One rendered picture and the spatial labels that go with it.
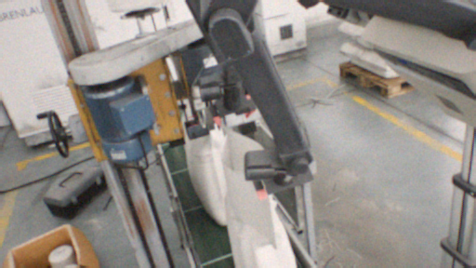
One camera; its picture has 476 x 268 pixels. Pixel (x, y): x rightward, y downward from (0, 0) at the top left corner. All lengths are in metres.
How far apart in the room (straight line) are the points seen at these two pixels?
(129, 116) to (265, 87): 0.62
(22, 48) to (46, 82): 0.35
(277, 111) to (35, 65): 3.70
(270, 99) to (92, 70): 0.66
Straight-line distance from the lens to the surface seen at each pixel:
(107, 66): 1.18
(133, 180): 1.64
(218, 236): 2.02
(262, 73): 0.60
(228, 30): 0.49
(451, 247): 1.48
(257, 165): 0.82
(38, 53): 4.22
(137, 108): 1.18
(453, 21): 0.62
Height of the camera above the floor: 1.70
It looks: 27 degrees down
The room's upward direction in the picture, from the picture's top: 10 degrees counter-clockwise
